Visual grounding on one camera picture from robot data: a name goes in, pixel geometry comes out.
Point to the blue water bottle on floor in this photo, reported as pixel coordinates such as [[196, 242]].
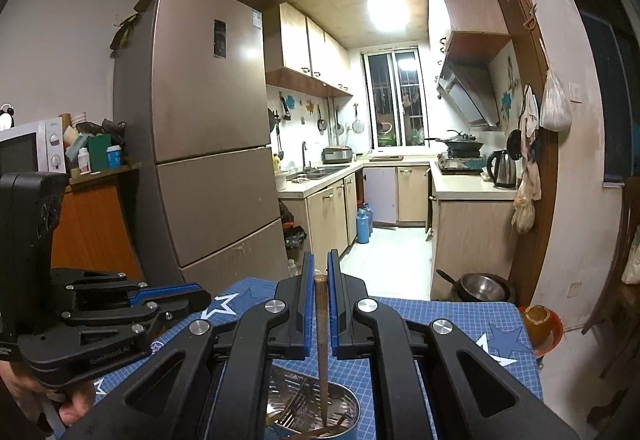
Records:
[[363, 226]]

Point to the steel pot on floor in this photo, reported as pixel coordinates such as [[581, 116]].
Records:
[[478, 287]]

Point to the steel utensil holder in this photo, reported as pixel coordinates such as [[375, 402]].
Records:
[[294, 408]]

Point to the white microwave oven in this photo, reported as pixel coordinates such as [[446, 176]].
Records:
[[36, 146]]

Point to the blue star-pattern tablecloth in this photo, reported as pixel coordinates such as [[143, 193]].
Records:
[[466, 335]]

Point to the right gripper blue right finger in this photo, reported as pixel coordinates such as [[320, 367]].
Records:
[[350, 339]]

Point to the person's left hand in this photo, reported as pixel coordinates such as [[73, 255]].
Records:
[[26, 391]]

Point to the green box on cabinet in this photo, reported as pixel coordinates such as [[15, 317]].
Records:
[[97, 148]]

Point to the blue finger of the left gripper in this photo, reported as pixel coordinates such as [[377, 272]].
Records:
[[176, 306], [148, 294]]

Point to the orange bowl on stool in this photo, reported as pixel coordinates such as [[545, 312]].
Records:
[[544, 328]]

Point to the orange wooden cabinet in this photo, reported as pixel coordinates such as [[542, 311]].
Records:
[[93, 232]]

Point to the steel electric kettle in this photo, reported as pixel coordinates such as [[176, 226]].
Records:
[[501, 169]]

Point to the black wok on stove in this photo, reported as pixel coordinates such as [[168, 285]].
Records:
[[460, 145]]

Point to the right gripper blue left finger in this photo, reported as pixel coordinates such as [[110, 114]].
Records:
[[291, 338]]

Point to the wooden chopstick pair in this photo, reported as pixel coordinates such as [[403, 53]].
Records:
[[322, 320]]

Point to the beige three-door refrigerator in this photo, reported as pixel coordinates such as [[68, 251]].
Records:
[[190, 87]]

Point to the kitchen window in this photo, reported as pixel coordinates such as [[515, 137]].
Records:
[[396, 98]]

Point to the steel range hood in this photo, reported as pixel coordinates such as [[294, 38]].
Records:
[[471, 91]]

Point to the white hanging plastic bag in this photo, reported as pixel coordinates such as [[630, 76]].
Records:
[[555, 113]]

